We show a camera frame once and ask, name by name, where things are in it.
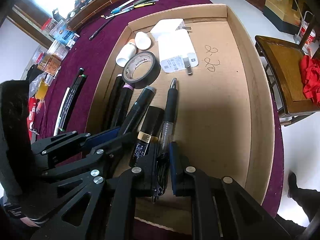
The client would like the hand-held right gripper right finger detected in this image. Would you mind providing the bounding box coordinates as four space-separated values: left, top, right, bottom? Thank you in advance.
169 141 292 240

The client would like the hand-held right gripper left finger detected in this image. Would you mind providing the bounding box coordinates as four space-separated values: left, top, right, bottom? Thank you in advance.
31 152 165 240

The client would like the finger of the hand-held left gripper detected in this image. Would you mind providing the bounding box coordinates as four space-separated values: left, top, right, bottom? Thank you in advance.
31 127 122 157
25 132 135 222

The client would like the black marker pink cap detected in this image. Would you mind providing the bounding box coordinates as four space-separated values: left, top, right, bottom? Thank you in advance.
103 73 123 132
111 83 135 130

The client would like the black marker grey cap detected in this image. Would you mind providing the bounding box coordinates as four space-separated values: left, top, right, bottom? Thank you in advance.
119 86 157 137

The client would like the black marker green cap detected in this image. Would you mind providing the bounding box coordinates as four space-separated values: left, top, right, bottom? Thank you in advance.
61 74 87 132

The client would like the black marker red cap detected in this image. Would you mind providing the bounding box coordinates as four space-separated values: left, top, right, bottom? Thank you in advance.
59 74 83 130

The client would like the black lipstick gold band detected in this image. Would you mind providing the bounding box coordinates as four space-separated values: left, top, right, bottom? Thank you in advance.
128 105 165 168

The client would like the black marker teal cap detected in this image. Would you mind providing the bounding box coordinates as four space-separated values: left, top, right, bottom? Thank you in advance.
53 67 85 136

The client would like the black clear gel pen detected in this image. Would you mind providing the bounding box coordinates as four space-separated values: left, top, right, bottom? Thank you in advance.
151 78 178 204

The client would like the black tape roll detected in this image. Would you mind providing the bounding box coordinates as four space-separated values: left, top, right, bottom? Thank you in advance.
122 51 161 90

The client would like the shallow cardboard box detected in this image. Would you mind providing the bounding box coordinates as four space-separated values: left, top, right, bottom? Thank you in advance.
85 3 277 232

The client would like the white cylindrical tube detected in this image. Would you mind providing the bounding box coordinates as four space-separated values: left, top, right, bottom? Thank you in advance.
115 38 137 68

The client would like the white round cap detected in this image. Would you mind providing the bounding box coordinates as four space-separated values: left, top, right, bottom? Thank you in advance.
134 32 152 50

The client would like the white square charger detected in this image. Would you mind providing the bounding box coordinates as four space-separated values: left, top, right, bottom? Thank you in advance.
149 18 192 42

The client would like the person's left hand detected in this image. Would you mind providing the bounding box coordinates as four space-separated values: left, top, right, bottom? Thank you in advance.
20 216 42 228

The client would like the red packet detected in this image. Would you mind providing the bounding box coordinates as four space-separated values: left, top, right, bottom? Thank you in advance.
27 97 40 142

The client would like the yellow box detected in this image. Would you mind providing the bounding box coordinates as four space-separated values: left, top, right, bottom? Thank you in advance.
35 79 50 100

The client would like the black cloth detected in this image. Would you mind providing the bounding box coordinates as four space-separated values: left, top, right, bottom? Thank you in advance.
25 64 47 87

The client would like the orange printed box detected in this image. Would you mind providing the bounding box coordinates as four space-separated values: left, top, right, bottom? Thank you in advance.
40 55 62 76

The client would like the maroon velvet tablecloth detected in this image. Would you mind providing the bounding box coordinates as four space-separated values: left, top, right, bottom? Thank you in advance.
30 0 285 240

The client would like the thin black pen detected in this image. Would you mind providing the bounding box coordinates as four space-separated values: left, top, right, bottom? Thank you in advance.
89 17 113 41

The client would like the blue printed packet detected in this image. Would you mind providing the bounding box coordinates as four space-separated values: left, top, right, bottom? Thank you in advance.
54 27 80 48

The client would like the person's black shoe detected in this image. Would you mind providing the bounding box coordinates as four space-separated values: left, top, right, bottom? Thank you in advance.
287 172 298 198

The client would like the white stick pen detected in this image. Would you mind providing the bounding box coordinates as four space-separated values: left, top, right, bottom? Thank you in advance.
117 0 136 9

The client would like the person's dark trouser leg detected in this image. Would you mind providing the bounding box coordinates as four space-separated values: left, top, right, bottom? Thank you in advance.
274 187 320 240

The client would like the wooden chair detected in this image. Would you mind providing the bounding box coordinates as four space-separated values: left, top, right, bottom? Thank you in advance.
254 35 320 127

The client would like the red cloth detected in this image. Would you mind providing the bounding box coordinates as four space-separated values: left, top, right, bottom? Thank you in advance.
299 54 320 105

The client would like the red white container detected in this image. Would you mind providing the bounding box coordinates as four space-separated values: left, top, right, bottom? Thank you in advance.
300 21 317 43

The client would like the gold panel wooden screen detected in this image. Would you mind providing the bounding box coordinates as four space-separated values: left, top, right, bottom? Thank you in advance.
230 0 320 34

